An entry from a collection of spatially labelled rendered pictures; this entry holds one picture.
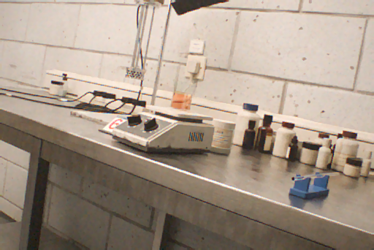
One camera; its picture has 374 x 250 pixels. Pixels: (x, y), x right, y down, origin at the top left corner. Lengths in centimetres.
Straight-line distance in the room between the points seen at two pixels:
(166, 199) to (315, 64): 74
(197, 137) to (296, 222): 38
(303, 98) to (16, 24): 176
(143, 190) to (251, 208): 27
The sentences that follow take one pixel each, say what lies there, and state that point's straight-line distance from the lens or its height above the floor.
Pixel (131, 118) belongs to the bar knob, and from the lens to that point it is 94.
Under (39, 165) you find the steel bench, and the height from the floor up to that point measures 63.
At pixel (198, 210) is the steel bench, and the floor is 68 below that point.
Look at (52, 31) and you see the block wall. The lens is 229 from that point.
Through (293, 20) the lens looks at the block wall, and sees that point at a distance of 143.
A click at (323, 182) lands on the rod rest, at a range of 81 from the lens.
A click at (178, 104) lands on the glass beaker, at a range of 98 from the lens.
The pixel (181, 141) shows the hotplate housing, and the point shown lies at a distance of 92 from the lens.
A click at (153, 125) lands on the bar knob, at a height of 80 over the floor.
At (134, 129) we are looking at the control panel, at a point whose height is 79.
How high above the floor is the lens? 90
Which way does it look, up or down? 5 degrees down
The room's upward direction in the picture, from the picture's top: 10 degrees clockwise
